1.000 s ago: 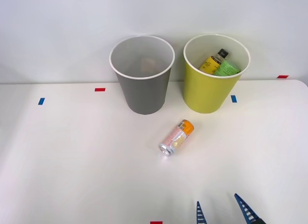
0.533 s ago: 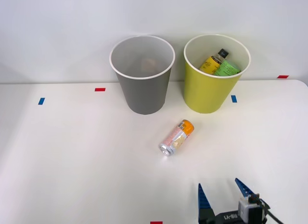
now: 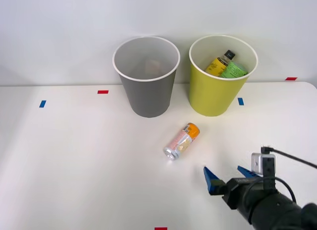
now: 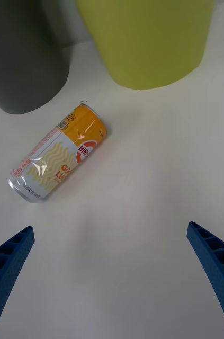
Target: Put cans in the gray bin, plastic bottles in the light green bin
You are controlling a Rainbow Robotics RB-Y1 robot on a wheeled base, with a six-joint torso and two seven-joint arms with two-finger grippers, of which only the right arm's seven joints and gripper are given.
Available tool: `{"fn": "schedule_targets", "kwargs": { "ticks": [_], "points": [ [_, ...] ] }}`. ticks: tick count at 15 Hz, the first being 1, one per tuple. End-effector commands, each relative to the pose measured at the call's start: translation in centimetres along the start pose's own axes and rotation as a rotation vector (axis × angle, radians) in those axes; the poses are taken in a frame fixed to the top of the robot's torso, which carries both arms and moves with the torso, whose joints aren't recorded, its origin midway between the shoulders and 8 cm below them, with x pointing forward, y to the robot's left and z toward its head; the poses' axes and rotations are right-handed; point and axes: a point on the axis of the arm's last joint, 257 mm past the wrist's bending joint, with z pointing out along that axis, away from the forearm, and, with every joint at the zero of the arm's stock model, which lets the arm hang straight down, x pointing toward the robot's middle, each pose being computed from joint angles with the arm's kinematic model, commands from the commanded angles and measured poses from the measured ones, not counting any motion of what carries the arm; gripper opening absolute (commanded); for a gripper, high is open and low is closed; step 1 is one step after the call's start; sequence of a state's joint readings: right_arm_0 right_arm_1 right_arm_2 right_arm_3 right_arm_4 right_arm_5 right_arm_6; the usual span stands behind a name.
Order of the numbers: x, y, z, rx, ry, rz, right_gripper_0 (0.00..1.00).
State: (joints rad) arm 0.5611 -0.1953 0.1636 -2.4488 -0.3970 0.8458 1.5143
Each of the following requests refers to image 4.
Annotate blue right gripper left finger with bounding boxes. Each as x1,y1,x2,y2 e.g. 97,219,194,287
0,226,35,339

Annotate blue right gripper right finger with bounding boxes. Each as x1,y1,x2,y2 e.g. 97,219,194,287
186,221,224,339

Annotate orange and white drink can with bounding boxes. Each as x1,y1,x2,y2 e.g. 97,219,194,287
8,103,109,204

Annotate grey plastic waste bin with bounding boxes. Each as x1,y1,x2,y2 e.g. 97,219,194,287
0,0,87,115

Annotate yellow-green plastic waste bin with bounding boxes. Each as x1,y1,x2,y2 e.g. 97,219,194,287
75,0,216,91

